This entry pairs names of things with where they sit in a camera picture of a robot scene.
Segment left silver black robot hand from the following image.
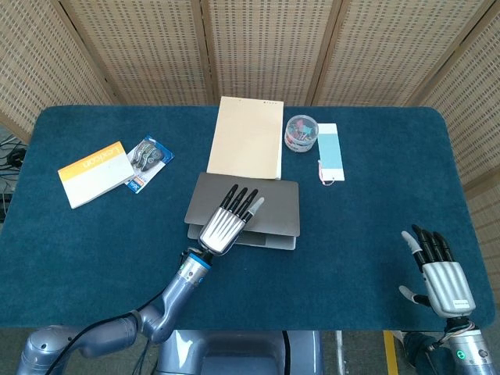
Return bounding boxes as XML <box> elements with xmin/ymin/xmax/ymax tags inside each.
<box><xmin>198</xmin><ymin>184</ymin><xmax>266</xmax><ymax>258</ymax></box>

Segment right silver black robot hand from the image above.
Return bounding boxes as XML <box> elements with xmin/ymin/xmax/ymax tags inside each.
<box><xmin>398</xmin><ymin>224</ymin><xmax>477</xmax><ymax>320</ymax></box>

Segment silver laptop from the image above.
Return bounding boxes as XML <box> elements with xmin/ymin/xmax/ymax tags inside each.
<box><xmin>184</xmin><ymin>172</ymin><xmax>301</xmax><ymax>252</ymax></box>

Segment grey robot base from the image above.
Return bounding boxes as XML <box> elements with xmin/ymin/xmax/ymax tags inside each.
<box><xmin>155</xmin><ymin>330</ymin><xmax>325</xmax><ymax>375</ymax></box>

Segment manila paper folder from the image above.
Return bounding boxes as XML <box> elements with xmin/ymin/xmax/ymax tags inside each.
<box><xmin>205</xmin><ymin>96</ymin><xmax>285</xmax><ymax>181</ymax></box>

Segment blue carpet table mat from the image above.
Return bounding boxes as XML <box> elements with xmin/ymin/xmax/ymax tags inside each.
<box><xmin>0</xmin><ymin>104</ymin><xmax>496</xmax><ymax>332</ymax></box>

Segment clear jar of binder clips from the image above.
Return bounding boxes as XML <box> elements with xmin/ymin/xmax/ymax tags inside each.
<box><xmin>284</xmin><ymin>114</ymin><xmax>320</xmax><ymax>154</ymax></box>

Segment orange white notepad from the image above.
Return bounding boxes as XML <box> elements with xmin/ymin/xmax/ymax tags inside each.
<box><xmin>57</xmin><ymin>141</ymin><xmax>135</xmax><ymax>210</ymax></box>

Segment blue white card with string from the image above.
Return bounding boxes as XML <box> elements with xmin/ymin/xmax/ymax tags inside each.
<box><xmin>315</xmin><ymin>123</ymin><xmax>345</xmax><ymax>186</ymax></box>

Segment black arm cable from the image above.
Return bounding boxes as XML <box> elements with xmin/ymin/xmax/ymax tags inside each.
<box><xmin>38</xmin><ymin>288</ymin><xmax>173</xmax><ymax>375</ymax></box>

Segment black floor cables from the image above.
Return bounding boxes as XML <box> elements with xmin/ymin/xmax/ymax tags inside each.
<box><xmin>0</xmin><ymin>128</ymin><xmax>28</xmax><ymax>220</ymax></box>

